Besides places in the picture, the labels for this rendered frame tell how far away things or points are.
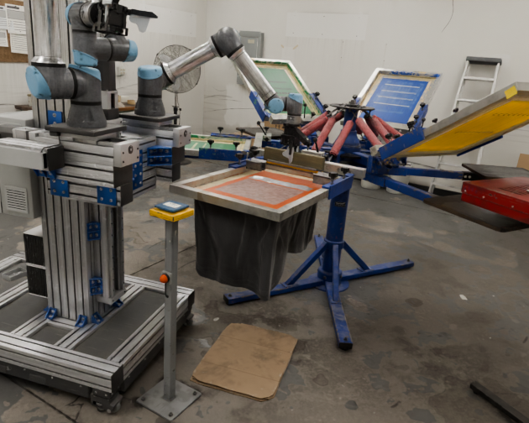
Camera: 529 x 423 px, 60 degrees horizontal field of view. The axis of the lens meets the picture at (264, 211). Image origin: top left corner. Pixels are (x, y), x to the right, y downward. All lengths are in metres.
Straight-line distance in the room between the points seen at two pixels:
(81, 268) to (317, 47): 5.22
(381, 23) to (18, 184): 5.19
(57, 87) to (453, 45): 5.21
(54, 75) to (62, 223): 0.80
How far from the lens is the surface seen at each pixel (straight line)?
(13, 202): 2.49
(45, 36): 1.90
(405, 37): 6.51
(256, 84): 2.31
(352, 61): 6.71
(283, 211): 1.86
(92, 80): 1.95
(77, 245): 2.39
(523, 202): 2.14
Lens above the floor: 1.57
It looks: 18 degrees down
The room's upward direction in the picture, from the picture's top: 5 degrees clockwise
